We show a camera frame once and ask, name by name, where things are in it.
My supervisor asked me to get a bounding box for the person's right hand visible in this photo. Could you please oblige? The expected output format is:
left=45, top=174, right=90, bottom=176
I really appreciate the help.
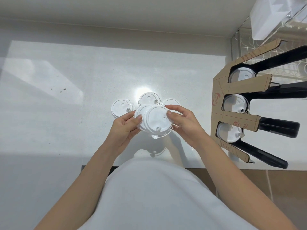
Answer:
left=165, top=105, right=209, bottom=149

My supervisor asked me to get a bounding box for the person's left hand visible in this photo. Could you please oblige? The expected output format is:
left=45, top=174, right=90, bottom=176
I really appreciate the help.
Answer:
left=107, top=112, right=143, bottom=155

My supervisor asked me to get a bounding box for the white plastic cup lid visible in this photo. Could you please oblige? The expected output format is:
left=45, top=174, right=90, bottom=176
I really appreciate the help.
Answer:
left=138, top=92, right=161, bottom=107
left=134, top=104, right=154, bottom=131
left=160, top=98, right=182, bottom=115
left=143, top=105, right=174, bottom=140
left=111, top=99, right=135, bottom=118

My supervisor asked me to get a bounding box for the person's right forearm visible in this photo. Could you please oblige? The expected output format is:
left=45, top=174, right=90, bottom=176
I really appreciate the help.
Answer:
left=192, top=135, right=299, bottom=230

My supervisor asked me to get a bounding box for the person's left forearm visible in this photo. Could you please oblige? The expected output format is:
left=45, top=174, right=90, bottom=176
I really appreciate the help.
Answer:
left=34, top=141, right=125, bottom=230

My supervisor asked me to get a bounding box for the brown cardboard cup carrier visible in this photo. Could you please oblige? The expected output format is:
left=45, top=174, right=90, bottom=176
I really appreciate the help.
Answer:
left=210, top=38, right=288, bottom=163

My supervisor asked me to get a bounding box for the black cup with white lid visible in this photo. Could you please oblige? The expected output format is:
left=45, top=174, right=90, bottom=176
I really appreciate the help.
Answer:
left=215, top=122, right=289, bottom=169
left=228, top=45, right=307, bottom=83
left=222, top=81, right=307, bottom=113

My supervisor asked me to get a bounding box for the person's white shirt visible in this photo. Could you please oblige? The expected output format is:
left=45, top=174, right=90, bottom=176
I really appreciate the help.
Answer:
left=78, top=157, right=260, bottom=230

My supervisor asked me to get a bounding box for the stack of white napkins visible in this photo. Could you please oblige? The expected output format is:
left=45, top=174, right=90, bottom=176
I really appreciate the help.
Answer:
left=249, top=0, right=296, bottom=40

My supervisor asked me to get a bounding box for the white wire rack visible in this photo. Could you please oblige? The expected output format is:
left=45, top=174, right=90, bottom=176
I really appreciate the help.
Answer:
left=231, top=27, right=307, bottom=80

